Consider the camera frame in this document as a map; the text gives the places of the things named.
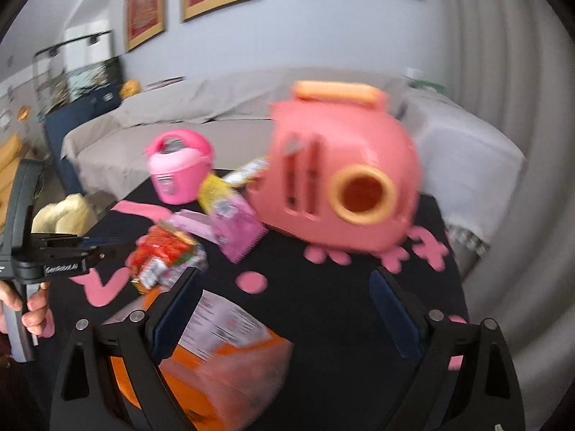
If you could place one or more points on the yellow snack packet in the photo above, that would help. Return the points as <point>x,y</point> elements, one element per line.
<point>213,193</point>

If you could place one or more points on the pink toy rice cooker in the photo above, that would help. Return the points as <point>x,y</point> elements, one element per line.
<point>179,175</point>

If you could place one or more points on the light pink snack packet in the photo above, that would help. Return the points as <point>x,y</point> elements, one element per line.
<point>193,222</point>

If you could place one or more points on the narrow red framed picture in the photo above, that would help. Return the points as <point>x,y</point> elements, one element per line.
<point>146,4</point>

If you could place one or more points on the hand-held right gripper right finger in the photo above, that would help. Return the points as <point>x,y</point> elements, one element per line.
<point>395,314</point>

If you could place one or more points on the green digital clock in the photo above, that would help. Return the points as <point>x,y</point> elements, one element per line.
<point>430,85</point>

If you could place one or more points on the orange round wall ornament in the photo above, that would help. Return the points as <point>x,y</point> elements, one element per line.
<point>24,114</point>

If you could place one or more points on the red green snack packet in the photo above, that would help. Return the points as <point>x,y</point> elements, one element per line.
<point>166,251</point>

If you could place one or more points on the yellow plush toy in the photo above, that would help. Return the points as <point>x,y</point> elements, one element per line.
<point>130,89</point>

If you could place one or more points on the black pink printed tablecloth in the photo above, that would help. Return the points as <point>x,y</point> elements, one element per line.
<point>323,296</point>

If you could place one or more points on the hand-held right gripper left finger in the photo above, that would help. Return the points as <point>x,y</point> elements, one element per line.
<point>177,314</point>

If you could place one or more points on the grey curtain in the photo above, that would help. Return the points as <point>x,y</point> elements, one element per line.
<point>516,98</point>

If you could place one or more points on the pink toy toaster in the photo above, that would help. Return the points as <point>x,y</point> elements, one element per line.
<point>382,152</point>

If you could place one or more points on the white bin with yellow bag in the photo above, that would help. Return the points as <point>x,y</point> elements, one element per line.
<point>67,211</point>

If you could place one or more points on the yellow armchair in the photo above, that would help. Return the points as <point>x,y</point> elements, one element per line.
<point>9,161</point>

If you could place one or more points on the orange snack packet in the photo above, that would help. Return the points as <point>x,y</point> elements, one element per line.
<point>233,368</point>

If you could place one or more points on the person's left hand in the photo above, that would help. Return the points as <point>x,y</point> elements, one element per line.
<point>38,309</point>

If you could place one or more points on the magenta snack packet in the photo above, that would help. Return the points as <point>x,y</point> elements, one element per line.
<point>233,229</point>

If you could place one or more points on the glass fish tank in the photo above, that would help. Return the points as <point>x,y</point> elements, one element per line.
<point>76,78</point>

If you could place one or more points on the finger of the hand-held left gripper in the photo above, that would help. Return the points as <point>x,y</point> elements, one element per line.
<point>101,239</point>
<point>112,250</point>

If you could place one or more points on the grey covered sofa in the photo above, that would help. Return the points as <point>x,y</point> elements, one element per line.
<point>224,134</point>

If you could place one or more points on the white wall outlet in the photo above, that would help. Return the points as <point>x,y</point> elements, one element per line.
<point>413,73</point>

